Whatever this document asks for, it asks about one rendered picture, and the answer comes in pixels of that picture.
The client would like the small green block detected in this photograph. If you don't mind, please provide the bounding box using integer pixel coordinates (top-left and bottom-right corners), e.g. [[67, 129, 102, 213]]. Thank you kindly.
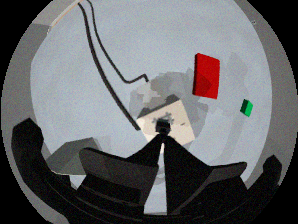
[[241, 99, 253, 116]]

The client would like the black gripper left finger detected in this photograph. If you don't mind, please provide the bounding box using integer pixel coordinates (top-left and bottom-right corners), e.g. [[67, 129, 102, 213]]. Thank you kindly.
[[78, 135, 162, 206]]

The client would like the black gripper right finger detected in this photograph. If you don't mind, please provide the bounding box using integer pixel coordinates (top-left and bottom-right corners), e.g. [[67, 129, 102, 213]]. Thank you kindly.
[[164, 135, 247, 216]]

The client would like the red rectangular block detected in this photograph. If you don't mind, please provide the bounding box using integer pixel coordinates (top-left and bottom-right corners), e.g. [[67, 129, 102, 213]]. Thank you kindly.
[[192, 53, 220, 99]]

